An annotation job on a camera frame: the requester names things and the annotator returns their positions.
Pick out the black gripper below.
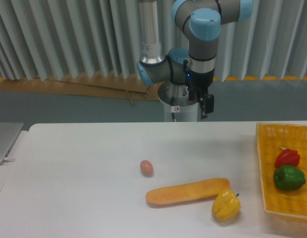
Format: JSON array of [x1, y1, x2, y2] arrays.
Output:
[[185, 69, 215, 119]]

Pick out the red bell pepper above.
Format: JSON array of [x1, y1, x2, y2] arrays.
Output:
[[274, 148, 301, 168]]

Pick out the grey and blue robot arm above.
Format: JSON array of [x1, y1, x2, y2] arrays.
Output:
[[137, 0, 253, 122]]

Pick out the yellow bell pepper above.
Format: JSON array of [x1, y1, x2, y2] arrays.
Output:
[[212, 189, 241, 222]]

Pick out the green bell pepper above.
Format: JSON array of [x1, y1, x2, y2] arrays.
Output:
[[273, 165, 306, 191]]

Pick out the brown cardboard sheet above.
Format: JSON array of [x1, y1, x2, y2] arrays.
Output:
[[0, 72, 161, 105]]

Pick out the yellow woven basket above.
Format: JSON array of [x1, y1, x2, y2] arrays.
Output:
[[256, 122, 307, 222]]

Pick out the long bread baguette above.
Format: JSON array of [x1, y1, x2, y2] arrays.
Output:
[[145, 178, 231, 206]]

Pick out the brown egg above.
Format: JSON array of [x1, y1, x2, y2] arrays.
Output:
[[140, 160, 153, 177]]

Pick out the silver laptop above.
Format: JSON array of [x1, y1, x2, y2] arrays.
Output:
[[0, 122, 23, 165]]

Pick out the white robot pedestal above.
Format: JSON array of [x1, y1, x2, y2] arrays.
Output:
[[158, 81, 198, 122]]

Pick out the black cable on pedestal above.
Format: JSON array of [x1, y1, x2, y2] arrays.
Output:
[[171, 97, 178, 122]]

